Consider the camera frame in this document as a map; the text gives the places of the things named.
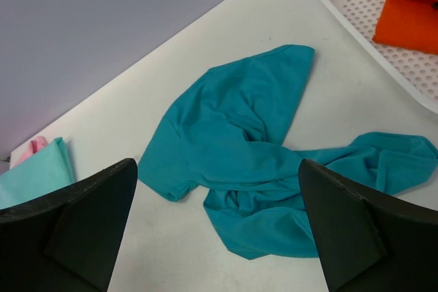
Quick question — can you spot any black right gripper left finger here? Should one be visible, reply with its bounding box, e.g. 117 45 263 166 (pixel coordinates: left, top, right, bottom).
1 158 138 291

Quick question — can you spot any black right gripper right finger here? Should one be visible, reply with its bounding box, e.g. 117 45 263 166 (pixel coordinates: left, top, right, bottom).
298 159 437 291

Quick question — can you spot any teal t-shirt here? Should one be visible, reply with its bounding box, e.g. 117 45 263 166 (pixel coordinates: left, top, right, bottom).
138 44 437 260

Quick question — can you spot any folded mint t-shirt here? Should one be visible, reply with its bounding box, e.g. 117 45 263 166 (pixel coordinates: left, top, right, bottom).
1 137 75 209

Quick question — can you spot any folded pink t-shirt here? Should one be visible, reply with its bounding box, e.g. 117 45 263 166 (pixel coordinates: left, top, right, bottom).
14 136 49 166

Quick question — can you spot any orange t-shirt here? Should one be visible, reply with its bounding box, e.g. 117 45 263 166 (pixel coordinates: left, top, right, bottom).
373 0 437 55

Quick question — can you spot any white perforated plastic basket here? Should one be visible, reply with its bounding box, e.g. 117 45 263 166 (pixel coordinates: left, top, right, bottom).
320 0 437 114

